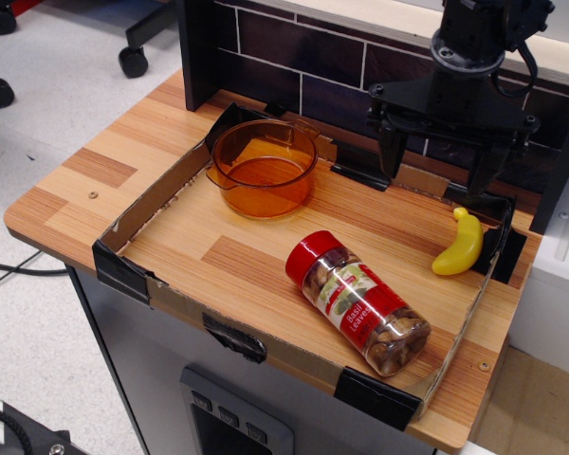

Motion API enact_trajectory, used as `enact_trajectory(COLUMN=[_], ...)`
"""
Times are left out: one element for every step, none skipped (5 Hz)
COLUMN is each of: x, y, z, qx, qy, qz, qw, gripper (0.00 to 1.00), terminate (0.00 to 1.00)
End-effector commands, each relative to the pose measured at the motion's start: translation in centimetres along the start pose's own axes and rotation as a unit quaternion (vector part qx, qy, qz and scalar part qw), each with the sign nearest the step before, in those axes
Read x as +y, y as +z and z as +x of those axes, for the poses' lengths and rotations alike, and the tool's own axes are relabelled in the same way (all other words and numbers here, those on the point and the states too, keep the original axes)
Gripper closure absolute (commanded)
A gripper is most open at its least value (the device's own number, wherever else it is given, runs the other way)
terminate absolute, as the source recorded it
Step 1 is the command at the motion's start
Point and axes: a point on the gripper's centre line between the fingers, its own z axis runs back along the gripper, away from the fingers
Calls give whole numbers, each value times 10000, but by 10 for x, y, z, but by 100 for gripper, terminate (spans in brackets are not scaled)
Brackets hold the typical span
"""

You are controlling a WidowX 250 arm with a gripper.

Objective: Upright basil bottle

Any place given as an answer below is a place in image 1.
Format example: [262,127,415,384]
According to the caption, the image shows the basil bottle with red lid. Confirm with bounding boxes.
[285,230,431,377]

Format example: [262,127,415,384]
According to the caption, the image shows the black equipment bottom left corner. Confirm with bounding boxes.
[0,400,84,455]

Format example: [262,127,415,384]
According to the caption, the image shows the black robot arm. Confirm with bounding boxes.
[367,1,555,197]

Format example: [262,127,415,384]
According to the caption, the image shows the amber transparent plastic pot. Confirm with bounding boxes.
[207,119,320,219]

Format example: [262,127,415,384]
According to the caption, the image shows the yellow toy banana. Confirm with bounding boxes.
[431,207,484,276]

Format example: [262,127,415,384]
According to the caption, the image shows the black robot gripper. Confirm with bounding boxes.
[367,27,540,197]

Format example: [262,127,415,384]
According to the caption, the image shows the grey control panel with buttons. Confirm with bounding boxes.
[179,367,295,455]

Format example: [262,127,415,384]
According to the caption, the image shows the black cable on floor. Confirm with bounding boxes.
[0,250,70,298]

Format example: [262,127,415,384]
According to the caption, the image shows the dark brick pattern backsplash panel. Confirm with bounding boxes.
[176,1,569,232]

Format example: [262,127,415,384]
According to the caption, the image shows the cardboard fence with black tape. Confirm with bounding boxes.
[93,104,528,437]

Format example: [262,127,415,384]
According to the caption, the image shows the black office chair base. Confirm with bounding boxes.
[118,1,176,79]

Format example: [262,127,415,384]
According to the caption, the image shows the white side cabinet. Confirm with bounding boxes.
[509,180,569,373]

